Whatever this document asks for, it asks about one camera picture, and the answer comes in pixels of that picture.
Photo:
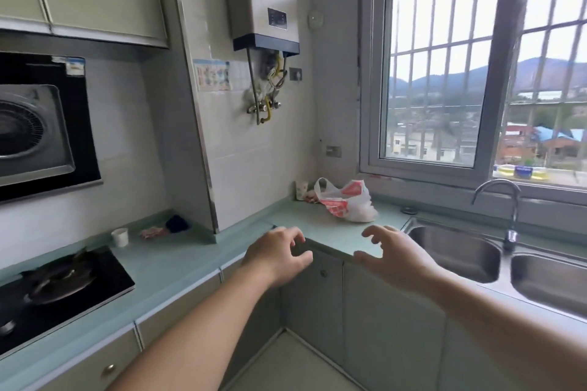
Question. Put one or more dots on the person's right thumb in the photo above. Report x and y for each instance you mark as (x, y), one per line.
(367, 260)

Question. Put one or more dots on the chrome gooseneck faucet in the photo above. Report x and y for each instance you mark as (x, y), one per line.
(506, 207)

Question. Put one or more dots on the person's left hand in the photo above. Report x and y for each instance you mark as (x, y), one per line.
(270, 260)

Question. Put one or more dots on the person's left thumb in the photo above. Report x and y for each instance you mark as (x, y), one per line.
(302, 259)

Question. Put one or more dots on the stainless steel double sink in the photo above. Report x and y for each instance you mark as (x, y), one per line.
(495, 262)

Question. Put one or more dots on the grey window frame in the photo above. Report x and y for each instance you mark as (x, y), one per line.
(500, 83)

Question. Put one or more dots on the colourful wall sticker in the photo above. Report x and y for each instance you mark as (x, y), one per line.
(211, 75)

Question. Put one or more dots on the pale green base cabinets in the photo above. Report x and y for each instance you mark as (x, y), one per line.
(348, 326)

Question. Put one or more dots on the black glass gas stove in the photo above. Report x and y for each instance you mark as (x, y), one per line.
(69, 294)

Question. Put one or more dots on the person's left forearm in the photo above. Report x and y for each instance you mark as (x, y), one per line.
(197, 333)

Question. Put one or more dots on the black range hood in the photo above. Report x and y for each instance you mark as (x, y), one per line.
(41, 127)

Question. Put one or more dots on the metal window bars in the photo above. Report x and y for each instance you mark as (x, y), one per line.
(435, 70)

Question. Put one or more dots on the grey wall socket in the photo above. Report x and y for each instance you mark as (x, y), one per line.
(296, 74)

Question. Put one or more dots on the person's right hand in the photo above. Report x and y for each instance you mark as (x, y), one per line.
(403, 262)

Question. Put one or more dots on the water heater pipes and valves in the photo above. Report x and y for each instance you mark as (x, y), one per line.
(265, 93)

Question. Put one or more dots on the white red plastic bag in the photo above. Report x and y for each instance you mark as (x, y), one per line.
(351, 203)

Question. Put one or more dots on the black sink plug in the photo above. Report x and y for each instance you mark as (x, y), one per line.
(408, 210)

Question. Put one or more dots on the small grey wall outlet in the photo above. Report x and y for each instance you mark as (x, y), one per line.
(333, 151)

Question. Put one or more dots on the person's right forearm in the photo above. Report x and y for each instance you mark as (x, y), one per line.
(504, 335)

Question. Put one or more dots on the small white paper cup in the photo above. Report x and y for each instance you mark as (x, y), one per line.
(120, 237)

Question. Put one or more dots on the pink wrapper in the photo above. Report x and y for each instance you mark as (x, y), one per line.
(153, 233)

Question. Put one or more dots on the dark blue cloth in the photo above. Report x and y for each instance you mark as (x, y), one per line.
(177, 223)

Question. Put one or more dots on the dark metal wok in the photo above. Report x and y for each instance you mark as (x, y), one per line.
(62, 278)

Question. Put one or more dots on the brass drawer knob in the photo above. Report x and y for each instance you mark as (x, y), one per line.
(108, 369)

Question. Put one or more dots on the patterned paper cup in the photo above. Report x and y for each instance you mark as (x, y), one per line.
(301, 190)

